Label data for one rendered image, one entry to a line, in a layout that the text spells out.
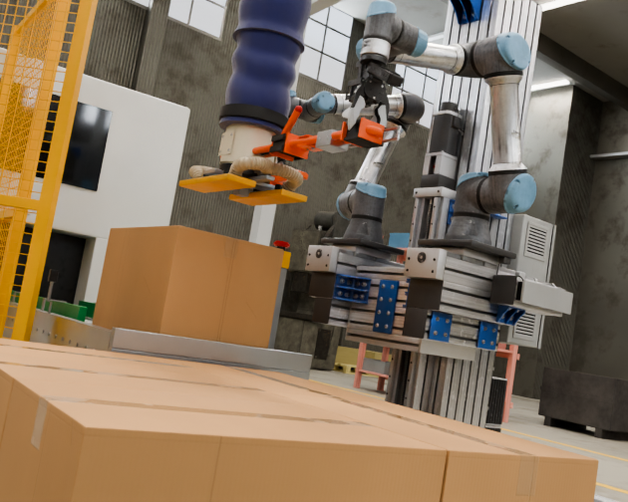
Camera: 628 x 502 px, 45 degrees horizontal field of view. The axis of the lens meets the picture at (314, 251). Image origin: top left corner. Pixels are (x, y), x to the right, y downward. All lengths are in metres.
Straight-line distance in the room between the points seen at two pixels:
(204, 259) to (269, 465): 1.41
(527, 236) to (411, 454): 1.70
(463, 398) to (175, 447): 1.78
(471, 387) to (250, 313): 0.82
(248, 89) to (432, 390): 1.18
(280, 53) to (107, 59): 9.92
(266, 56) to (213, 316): 0.84
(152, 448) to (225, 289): 1.50
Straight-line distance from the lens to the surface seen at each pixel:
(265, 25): 2.46
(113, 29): 12.45
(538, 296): 2.42
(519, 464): 1.40
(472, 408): 2.74
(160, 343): 2.32
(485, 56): 2.38
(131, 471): 0.99
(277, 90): 2.42
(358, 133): 1.90
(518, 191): 2.31
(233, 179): 2.23
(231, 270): 2.45
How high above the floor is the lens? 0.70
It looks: 6 degrees up
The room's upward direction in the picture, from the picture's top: 9 degrees clockwise
